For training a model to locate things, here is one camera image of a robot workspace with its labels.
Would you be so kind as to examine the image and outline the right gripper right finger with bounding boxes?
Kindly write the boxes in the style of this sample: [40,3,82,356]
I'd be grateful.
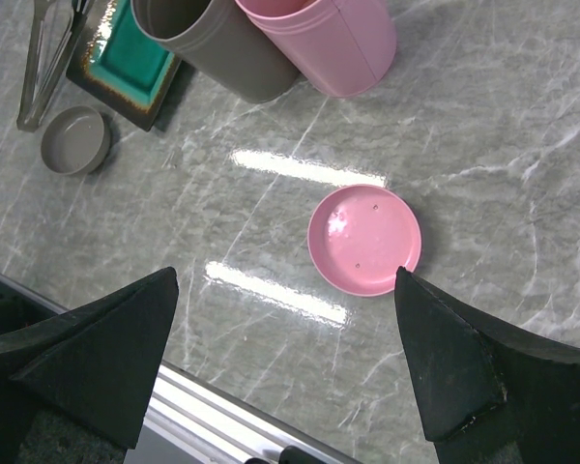
[394,268,580,463]

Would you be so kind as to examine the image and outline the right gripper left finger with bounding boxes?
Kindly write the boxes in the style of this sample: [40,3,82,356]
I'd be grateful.
[0,268,179,463]

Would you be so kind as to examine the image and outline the grey round lid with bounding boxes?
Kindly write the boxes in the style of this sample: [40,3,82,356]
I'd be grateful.
[41,105,111,176]

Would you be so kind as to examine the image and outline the metal serving tongs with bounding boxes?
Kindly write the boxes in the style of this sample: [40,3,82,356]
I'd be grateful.
[16,0,95,132]

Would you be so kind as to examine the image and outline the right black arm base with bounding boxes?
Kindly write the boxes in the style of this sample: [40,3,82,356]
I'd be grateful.
[0,281,56,335]

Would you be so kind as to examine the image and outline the pink round lid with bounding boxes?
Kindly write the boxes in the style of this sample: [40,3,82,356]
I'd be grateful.
[306,185,422,297]

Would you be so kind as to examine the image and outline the square teal ceramic plate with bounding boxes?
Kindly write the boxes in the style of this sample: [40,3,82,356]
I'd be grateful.
[66,1,181,131]

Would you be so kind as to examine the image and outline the grey cylindrical container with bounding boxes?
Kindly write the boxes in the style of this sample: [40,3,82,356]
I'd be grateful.
[130,0,299,103]

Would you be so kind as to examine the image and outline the pink cylindrical container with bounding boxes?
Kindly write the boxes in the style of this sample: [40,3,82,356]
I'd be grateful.
[237,0,397,98]

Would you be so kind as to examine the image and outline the aluminium mounting rail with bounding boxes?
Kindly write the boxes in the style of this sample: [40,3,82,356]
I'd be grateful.
[0,275,348,463]

